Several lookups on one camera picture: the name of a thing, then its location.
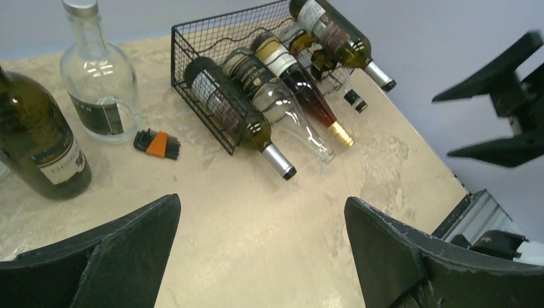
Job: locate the green bottle silver cap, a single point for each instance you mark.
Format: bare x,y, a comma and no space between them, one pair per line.
233,110

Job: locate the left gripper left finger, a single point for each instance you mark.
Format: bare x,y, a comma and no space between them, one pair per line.
117,264

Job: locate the dark green wine bottle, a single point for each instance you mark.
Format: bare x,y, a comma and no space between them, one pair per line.
37,143

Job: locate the clear slim empty bottle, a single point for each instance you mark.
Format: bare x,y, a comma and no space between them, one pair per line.
274,99

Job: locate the dark bottle lower far right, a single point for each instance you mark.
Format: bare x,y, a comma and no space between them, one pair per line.
328,73

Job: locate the black wire wine rack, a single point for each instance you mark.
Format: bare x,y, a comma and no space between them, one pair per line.
214,37

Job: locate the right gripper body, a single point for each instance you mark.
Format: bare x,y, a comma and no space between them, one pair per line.
520,101

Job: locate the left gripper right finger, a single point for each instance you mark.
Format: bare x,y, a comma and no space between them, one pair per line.
400,266

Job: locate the clear glass bottle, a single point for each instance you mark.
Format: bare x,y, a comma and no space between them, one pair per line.
99,77

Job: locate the aluminium frame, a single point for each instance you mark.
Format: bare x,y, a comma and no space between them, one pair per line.
474,215

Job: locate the dark bottle upper far right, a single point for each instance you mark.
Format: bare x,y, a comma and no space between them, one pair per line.
340,38

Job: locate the orange hex key set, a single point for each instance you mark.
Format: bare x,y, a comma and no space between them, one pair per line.
157,143

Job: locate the red bottle gold cap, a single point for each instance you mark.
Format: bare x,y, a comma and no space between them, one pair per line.
284,65

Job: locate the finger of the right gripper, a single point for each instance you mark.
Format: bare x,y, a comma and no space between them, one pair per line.
505,152
487,78

